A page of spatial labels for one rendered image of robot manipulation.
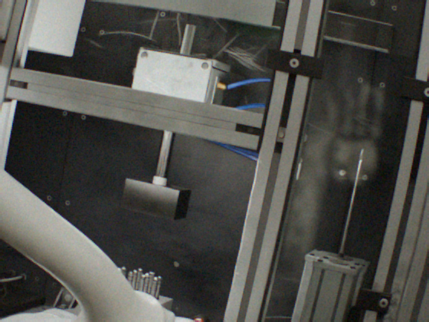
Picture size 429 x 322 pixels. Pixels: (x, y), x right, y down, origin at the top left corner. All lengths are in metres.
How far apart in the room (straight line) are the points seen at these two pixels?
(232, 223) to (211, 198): 0.06
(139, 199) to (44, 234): 0.52
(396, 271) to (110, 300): 0.38
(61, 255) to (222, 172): 0.75
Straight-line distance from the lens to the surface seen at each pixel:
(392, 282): 1.13
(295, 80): 1.14
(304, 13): 1.14
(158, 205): 1.36
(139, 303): 0.93
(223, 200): 1.59
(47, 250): 0.87
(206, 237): 1.60
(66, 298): 1.70
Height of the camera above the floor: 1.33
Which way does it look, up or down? 3 degrees down
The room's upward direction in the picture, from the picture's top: 12 degrees clockwise
